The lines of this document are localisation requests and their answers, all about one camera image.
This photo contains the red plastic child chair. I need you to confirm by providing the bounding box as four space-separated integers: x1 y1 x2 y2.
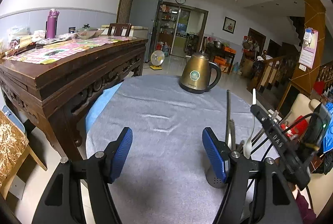
280 115 309 139

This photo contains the grey refrigerator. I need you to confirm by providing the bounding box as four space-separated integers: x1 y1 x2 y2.
129 0 163 63

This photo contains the blue water jug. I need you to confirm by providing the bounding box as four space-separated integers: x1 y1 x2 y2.
232 62 239 73

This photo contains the wooden chair behind sideboard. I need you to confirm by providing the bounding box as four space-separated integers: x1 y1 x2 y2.
107 23 132 37

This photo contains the ceramic bowl with lid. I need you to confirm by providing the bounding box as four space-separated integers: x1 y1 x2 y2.
76 23 98 40

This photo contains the wooden stair railing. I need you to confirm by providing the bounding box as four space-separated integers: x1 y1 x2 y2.
247 53 299 93

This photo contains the framed wall picture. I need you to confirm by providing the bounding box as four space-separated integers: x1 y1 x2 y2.
222 16 236 34

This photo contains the grey metal utensil holder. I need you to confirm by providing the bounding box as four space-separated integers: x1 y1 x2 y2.
206 153 234 188

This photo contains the dark chopstick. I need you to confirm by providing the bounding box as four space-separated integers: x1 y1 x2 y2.
251 128 265 145
225 90 231 148

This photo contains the small electric heater fan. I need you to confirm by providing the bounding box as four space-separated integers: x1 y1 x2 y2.
150 50 165 70

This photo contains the gold electric kettle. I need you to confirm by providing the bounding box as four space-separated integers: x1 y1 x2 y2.
179 51 221 94

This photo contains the dark wooden side table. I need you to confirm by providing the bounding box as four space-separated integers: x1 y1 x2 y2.
205 44 236 74

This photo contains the purple thermos bottle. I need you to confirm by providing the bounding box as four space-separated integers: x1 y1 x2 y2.
46 9 59 39

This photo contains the grey towel table cover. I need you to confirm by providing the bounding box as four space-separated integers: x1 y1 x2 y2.
85 75 281 224

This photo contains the checkered pink table runner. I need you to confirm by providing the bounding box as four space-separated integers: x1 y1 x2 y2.
3 36 135 65

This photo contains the wall calendar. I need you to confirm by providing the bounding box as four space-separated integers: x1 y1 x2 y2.
299 28 318 70

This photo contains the gold patterned cushion stool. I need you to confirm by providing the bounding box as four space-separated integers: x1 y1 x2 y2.
0 111 47 199

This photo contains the dark carved wooden sideboard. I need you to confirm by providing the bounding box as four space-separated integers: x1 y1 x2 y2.
1 39 148 161

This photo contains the white plastic spoon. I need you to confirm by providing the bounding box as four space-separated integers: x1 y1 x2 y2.
243 88 256 159
227 119 236 151

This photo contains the orange box on table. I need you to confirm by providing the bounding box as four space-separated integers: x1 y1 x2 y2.
224 47 236 54

